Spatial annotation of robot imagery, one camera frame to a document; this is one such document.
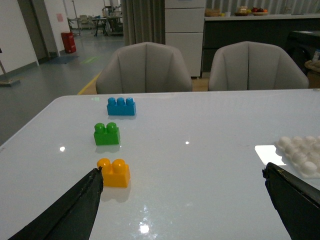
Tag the red bin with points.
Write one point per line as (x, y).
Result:
(68, 42)

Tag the grey armchair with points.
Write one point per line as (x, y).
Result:
(249, 65)
(145, 67)

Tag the left grey armchair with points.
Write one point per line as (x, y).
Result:
(145, 67)

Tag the yellow toy block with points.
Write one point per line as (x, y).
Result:
(115, 174)

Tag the right grey armchair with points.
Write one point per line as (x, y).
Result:
(249, 65)

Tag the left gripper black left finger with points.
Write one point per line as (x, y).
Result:
(72, 216)

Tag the white studded base plate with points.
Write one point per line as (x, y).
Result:
(303, 153)

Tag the green toy block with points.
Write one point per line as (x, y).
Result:
(106, 134)

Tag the black appliance box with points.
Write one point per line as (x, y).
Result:
(301, 46)

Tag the wicker basket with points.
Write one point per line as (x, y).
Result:
(212, 12)

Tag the white drawer cabinet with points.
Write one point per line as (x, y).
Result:
(184, 29)

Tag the grey curtain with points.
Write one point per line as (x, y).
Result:
(143, 21)

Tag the blue toy block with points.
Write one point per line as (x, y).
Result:
(121, 106)

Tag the dark kitchen counter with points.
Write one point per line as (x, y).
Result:
(268, 29)

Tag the beige sofa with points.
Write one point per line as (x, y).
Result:
(313, 74)

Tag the fruit bowl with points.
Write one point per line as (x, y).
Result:
(259, 11)

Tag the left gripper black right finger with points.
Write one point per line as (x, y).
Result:
(297, 202)

